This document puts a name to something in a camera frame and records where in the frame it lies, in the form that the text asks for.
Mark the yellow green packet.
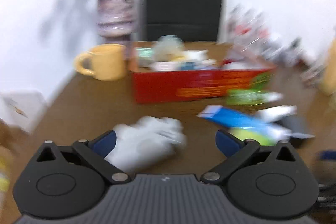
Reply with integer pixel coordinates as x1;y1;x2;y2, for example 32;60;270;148
229;128;276;146

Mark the white cloth glove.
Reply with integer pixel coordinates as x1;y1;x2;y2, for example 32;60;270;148
104;116;187;174

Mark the blue white box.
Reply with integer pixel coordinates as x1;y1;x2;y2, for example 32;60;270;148
198;105;291;142

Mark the white spray bottle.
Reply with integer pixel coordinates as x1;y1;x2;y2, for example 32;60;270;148
255;105;297;123

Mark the green spray bottle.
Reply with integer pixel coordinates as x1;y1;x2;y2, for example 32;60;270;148
226;89;284;106

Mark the white canvas picture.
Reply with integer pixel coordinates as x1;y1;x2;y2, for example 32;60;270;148
1;90;48;135

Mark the yellow ceramic mug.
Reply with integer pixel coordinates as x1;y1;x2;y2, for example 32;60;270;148
74;44;126;81

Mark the red orange cardboard box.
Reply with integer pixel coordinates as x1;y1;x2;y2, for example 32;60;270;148
129;42;276;104

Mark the yellow thermos bottle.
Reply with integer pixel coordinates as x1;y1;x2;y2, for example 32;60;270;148
318;37;336;97

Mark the clear water bottle left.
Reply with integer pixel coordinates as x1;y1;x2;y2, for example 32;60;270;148
226;5;270;55

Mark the crinkled clear plastic bag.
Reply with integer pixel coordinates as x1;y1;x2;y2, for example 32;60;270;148
152;35;185;62

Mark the purple white ceramic vase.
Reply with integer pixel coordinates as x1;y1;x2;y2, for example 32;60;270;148
97;0;136;46

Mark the black paper shopping bag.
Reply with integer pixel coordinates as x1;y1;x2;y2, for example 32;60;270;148
139;0;225;42

